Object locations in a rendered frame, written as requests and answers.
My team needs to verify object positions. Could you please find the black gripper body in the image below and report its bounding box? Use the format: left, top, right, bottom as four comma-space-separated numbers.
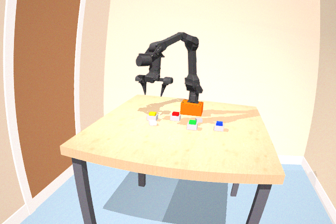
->
135, 66, 173, 84

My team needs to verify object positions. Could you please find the white cube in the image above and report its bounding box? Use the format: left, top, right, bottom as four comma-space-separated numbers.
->
149, 120, 157, 126

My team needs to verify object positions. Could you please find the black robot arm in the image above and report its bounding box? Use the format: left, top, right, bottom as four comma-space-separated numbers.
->
135, 32, 203, 104

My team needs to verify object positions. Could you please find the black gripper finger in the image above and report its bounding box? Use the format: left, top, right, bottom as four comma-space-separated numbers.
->
161, 84, 169, 96
139, 81, 147, 95

